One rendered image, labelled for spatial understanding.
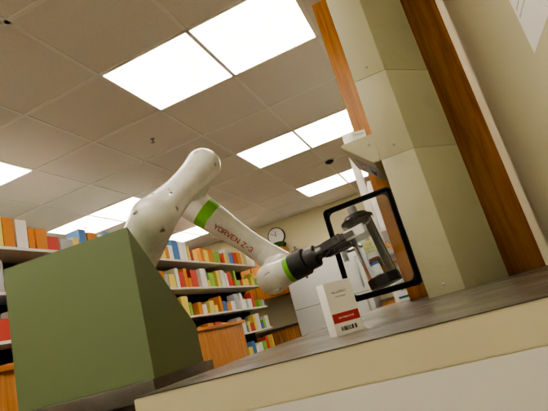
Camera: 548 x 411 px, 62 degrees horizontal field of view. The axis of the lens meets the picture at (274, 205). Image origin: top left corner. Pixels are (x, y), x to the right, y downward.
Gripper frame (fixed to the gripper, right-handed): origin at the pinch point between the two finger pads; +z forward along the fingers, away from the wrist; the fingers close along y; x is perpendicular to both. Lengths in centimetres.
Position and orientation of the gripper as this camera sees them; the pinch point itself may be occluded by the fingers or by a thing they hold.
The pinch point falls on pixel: (361, 232)
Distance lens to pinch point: 148.1
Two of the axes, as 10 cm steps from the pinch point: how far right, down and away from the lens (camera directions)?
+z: 8.2, -4.7, -3.2
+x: 3.7, 8.7, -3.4
